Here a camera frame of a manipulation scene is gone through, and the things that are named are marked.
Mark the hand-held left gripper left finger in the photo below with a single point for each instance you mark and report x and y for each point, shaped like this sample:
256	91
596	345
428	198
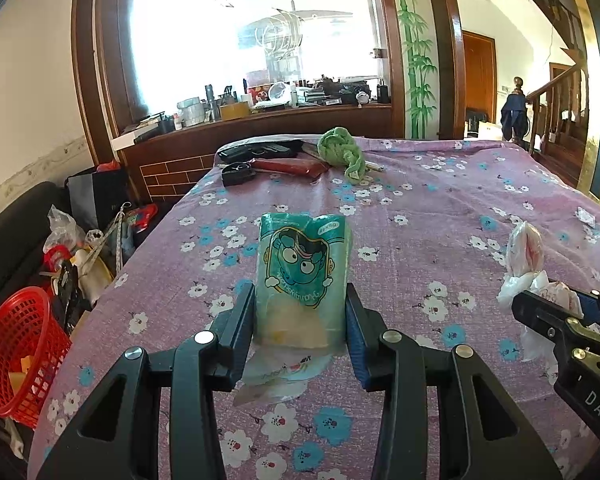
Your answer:
244	320

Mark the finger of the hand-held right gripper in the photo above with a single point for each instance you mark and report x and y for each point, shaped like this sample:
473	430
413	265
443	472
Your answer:
540	310
589	307

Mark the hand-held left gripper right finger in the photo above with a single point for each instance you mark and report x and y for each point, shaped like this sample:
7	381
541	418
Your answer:
355	345

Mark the white plastic bag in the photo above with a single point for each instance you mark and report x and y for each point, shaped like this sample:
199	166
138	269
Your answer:
522	260

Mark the teal cartoon packet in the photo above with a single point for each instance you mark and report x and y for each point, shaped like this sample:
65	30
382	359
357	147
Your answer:
300	270

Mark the red plastic basket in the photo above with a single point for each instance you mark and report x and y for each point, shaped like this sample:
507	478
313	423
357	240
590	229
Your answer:
30	320

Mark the small paper scrap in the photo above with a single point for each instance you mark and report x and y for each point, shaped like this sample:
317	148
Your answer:
586	217

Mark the pink floral tablecloth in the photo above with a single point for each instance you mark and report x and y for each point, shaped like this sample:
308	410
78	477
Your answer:
430	220

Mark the small black box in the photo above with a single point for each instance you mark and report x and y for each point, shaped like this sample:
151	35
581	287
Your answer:
237	175

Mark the red pouch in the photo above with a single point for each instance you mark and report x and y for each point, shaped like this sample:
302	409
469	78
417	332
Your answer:
285	166

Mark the black case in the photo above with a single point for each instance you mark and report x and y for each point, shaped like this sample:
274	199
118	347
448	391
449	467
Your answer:
260	151

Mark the black paper bag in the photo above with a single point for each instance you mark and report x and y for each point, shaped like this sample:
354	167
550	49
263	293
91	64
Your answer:
95	195

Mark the green knitted cloth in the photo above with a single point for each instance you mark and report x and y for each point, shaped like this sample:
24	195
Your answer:
337	147

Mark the dark blue jacket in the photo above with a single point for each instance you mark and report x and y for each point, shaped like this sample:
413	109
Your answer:
513	115

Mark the wooden stair railing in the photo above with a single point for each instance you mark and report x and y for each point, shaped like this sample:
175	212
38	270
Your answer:
560	110

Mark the clear plastic bag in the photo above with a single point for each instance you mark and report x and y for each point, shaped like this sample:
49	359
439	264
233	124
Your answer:
62	230

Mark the yellow box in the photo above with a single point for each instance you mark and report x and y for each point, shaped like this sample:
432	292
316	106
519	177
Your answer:
235	111

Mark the black thermos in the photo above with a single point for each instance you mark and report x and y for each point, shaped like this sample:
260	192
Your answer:
210	102

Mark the wooden door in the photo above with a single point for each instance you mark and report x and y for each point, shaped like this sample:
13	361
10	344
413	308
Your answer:
480	80

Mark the black sofa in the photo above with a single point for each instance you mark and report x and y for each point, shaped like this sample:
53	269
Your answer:
15	225

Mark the bamboo wall painting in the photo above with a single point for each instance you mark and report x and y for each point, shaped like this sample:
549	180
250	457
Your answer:
415	50

